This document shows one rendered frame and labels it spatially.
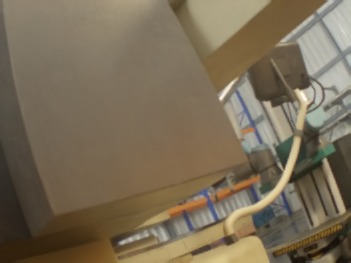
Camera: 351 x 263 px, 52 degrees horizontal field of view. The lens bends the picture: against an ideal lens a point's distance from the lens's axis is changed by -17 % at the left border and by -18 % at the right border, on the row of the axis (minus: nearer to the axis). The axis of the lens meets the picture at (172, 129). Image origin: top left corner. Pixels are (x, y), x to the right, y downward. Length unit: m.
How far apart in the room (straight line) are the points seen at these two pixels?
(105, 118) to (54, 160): 0.10
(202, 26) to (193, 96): 0.33
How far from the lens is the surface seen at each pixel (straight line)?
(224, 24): 0.88
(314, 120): 2.43
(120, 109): 0.54
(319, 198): 2.94
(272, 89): 1.73
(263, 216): 11.78
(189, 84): 0.63
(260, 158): 2.88
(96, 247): 1.03
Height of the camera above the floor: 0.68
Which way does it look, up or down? 15 degrees up
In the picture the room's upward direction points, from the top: 24 degrees counter-clockwise
